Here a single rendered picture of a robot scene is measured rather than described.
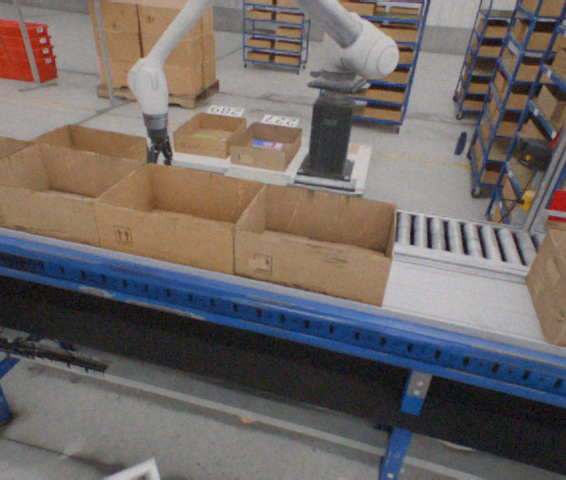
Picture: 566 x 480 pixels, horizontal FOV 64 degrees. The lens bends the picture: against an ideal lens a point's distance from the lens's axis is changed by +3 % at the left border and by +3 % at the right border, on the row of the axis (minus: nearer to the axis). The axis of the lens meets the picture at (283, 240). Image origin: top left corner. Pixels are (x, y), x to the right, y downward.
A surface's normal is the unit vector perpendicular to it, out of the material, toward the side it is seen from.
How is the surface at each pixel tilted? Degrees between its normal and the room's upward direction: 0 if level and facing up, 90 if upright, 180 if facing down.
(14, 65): 94
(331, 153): 90
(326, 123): 90
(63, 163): 90
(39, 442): 0
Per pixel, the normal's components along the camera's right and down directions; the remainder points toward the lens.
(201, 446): 0.06, -0.84
